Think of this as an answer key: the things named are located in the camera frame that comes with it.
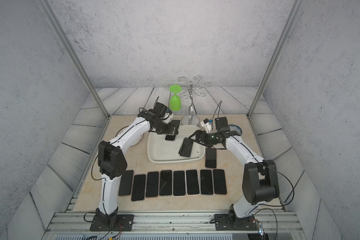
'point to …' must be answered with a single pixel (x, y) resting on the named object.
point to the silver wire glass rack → (191, 119)
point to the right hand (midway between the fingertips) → (194, 140)
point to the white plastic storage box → (161, 150)
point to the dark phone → (211, 157)
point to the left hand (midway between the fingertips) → (176, 132)
